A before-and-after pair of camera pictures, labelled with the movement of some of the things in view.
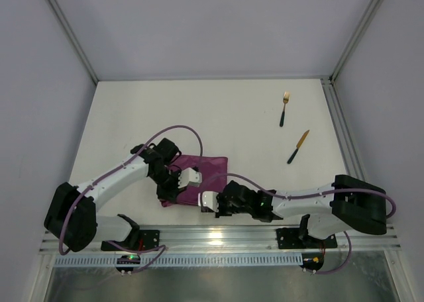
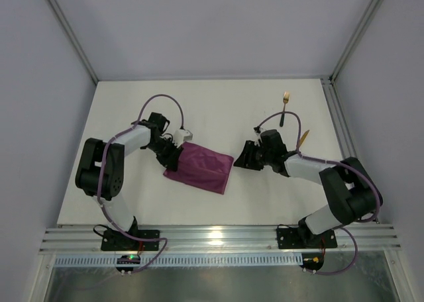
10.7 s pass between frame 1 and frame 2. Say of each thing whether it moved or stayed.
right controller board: stayed
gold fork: stayed
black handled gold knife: stayed
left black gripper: moved
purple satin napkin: moved
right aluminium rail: stayed
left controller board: stayed
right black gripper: moved
